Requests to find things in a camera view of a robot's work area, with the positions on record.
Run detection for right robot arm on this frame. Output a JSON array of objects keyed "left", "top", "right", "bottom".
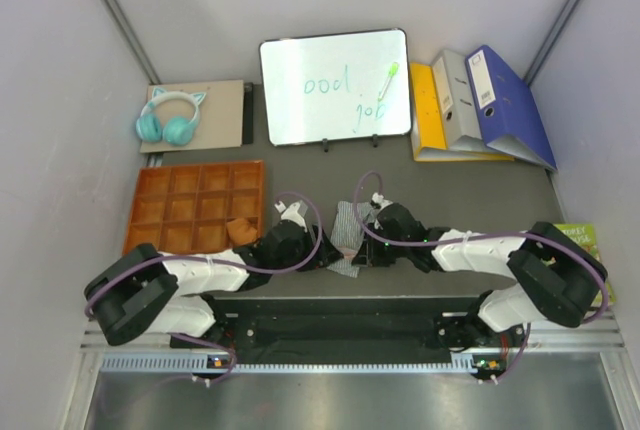
[{"left": 362, "top": 193, "right": 608, "bottom": 346}]

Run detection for whiteboard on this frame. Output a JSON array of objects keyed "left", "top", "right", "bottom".
[{"left": 259, "top": 28, "right": 411, "bottom": 146}]

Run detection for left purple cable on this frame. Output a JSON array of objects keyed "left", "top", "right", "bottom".
[{"left": 83, "top": 191, "right": 324, "bottom": 386}]

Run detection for grey binder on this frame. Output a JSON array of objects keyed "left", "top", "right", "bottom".
[{"left": 432, "top": 49, "right": 490, "bottom": 153}]

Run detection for beige board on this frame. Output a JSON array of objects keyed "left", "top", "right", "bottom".
[{"left": 138, "top": 80, "right": 244, "bottom": 154}]

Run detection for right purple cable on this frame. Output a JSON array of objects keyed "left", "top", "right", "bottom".
[{"left": 352, "top": 171, "right": 610, "bottom": 386}]

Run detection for orange underwear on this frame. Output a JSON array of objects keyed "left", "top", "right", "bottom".
[{"left": 226, "top": 218, "right": 259, "bottom": 246}]

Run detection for grey cable duct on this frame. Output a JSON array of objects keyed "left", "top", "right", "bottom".
[{"left": 100, "top": 353, "right": 487, "bottom": 374}]

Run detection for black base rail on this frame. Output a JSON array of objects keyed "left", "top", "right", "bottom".
[{"left": 169, "top": 299, "right": 526, "bottom": 364}]

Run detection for purple cable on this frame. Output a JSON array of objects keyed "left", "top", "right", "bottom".
[
  {"left": 352, "top": 171, "right": 610, "bottom": 386},
  {"left": 83, "top": 191, "right": 324, "bottom": 386}
]

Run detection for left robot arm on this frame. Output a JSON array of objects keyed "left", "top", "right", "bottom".
[{"left": 84, "top": 220, "right": 343, "bottom": 347}]

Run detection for green marker pen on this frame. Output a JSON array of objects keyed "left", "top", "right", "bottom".
[{"left": 378, "top": 62, "right": 399, "bottom": 102}]

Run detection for teal cat-ear headphones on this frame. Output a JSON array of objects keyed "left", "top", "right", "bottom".
[{"left": 135, "top": 86, "right": 207, "bottom": 147}]

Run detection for grey striped underwear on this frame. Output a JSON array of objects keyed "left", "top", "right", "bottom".
[{"left": 328, "top": 201, "right": 364, "bottom": 278}]

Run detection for orange compartment tray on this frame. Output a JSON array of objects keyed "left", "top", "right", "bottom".
[{"left": 122, "top": 160, "right": 265, "bottom": 254}]

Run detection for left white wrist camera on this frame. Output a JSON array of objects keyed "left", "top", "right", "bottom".
[{"left": 274, "top": 200, "right": 308, "bottom": 230}]

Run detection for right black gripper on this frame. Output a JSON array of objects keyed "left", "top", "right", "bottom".
[{"left": 355, "top": 222, "right": 410, "bottom": 267}]

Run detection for yellow binder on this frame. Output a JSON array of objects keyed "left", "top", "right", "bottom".
[{"left": 409, "top": 63, "right": 514, "bottom": 163}]

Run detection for blue binder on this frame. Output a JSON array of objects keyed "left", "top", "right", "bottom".
[{"left": 465, "top": 45, "right": 557, "bottom": 171}]

